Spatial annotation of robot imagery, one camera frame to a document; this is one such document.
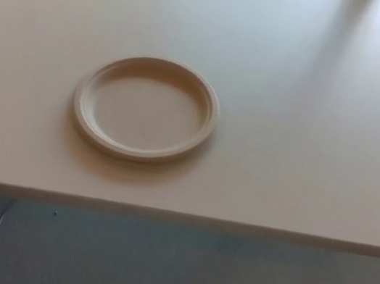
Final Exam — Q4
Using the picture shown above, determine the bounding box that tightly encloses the beige round paper plate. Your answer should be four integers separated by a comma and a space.
65, 44, 228, 175

